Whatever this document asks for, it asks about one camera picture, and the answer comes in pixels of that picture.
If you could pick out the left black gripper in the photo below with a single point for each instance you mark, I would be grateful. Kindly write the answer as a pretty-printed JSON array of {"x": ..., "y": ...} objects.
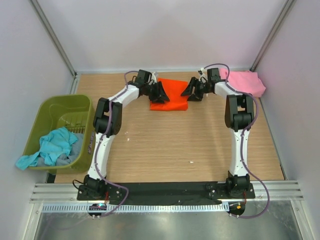
[{"x": 159, "y": 92}]

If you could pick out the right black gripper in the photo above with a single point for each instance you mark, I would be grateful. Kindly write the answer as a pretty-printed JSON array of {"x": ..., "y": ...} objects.
[{"x": 187, "y": 92}]

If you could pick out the orange t shirt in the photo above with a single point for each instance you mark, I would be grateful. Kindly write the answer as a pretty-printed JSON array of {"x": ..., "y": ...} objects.
[{"x": 173, "y": 89}]

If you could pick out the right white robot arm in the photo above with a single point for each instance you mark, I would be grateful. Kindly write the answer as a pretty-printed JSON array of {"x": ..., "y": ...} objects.
[{"x": 238, "y": 117}]

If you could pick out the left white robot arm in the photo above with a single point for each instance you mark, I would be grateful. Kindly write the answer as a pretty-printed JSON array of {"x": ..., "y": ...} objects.
[{"x": 107, "y": 123}]

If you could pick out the pink folded t shirt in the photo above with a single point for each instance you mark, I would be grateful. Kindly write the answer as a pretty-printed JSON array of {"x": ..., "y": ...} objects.
[{"x": 247, "y": 82}]

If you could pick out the green plastic laundry basket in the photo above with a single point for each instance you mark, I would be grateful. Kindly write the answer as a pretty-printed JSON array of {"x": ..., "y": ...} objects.
[{"x": 76, "y": 113}]

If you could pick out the grey t shirt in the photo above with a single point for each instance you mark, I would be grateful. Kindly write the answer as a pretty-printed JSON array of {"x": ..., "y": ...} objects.
[{"x": 56, "y": 150}]

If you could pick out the teal t shirt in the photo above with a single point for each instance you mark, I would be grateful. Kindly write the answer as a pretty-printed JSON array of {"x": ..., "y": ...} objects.
[{"x": 26, "y": 161}]

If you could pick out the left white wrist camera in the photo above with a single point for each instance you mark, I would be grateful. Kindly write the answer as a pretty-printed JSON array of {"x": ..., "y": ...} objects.
[{"x": 153, "y": 78}]

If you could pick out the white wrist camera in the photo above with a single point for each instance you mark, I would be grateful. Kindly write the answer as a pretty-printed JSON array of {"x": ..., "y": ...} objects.
[
  {"x": 202, "y": 75},
  {"x": 153, "y": 78}
]

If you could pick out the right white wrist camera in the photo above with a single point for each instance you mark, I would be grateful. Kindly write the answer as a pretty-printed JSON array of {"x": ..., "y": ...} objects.
[{"x": 202, "y": 75}]

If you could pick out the left aluminium corner post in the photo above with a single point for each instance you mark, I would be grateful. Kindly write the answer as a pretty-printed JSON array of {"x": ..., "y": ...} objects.
[{"x": 52, "y": 35}]

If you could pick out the aluminium corner post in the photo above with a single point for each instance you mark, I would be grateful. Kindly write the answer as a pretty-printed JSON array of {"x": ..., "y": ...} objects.
[
  {"x": 52, "y": 35},
  {"x": 279, "y": 21}
]

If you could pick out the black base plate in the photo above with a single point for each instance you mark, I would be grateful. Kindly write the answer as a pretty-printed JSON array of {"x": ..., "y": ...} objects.
[{"x": 163, "y": 193}]

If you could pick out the right aluminium corner post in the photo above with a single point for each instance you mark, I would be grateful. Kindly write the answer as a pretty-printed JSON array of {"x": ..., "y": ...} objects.
[{"x": 279, "y": 21}]

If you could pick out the aluminium rail frame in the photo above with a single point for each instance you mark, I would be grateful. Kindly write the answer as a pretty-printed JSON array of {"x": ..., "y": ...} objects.
[{"x": 64, "y": 192}]

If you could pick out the white slotted cable duct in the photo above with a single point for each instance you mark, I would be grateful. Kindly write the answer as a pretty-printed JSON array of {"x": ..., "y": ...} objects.
[{"x": 100, "y": 208}]

